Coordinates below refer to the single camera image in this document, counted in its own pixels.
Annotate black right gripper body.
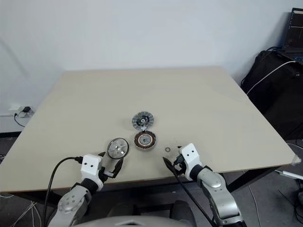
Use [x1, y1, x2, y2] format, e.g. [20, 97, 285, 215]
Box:
[172, 153, 187, 177]

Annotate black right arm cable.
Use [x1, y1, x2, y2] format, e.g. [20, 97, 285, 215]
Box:
[174, 165, 212, 227]

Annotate grey robot torso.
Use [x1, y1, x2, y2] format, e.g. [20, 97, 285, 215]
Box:
[75, 214, 182, 227]

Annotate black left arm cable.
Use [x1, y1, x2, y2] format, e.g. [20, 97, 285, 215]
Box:
[44, 156, 83, 227]

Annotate white cable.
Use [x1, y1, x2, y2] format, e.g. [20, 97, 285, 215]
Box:
[246, 60, 297, 96]

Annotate black laptop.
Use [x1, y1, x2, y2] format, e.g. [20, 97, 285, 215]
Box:
[281, 8, 303, 62]

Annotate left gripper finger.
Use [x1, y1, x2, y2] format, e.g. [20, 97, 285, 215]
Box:
[113, 157, 125, 178]
[96, 151, 107, 164]

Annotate thin floor cables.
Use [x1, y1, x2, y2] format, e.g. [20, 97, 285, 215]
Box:
[0, 192, 47, 227]

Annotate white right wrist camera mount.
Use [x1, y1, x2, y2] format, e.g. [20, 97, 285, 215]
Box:
[178, 143, 204, 182]

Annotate white floor power strip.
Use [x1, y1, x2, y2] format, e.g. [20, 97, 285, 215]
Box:
[278, 169, 303, 181]

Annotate black bag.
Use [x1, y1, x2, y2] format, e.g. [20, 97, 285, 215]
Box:
[241, 49, 303, 140]

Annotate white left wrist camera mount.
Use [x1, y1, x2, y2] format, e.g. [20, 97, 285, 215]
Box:
[80, 154, 104, 190]

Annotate motor stator with copper windings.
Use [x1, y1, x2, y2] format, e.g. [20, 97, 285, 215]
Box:
[134, 131, 158, 150]

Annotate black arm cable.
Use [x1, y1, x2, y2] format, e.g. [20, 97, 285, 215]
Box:
[44, 156, 83, 227]
[174, 165, 212, 227]

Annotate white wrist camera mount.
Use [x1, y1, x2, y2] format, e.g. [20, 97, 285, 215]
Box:
[80, 154, 104, 190]
[178, 143, 204, 182]

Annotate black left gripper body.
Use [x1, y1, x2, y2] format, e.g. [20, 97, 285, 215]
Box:
[98, 163, 119, 188]

